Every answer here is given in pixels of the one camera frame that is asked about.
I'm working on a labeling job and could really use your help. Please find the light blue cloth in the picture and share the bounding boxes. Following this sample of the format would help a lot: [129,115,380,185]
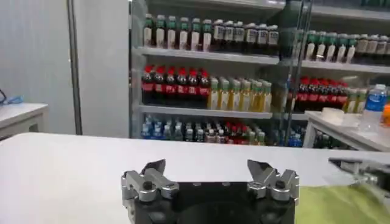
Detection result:
[0,95,25,107]

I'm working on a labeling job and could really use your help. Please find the light green shirt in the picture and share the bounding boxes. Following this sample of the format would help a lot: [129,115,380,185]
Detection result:
[294,183,390,224]

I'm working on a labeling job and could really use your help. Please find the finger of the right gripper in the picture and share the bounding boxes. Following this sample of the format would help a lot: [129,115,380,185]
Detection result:
[328,156,390,184]

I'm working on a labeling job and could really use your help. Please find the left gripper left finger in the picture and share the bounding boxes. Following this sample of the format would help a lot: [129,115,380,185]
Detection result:
[121,158,180,208]

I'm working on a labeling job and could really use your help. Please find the black metal pole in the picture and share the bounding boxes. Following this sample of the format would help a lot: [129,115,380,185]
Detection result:
[66,0,83,136]

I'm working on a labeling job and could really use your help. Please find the white side table with clothes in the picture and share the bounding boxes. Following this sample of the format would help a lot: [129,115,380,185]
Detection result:
[0,102,50,141]

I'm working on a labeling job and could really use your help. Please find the blue label water bottle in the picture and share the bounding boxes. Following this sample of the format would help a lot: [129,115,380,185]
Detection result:
[360,83,388,132]

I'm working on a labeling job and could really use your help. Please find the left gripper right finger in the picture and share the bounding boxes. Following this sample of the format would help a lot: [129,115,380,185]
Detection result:
[246,159,300,203]

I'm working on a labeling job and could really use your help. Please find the shelf rack with bottles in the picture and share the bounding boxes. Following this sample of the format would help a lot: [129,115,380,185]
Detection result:
[129,0,288,147]
[282,0,390,150]

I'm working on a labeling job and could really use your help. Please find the white desk with laptop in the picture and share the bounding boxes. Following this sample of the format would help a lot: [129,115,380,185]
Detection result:
[302,109,390,153]

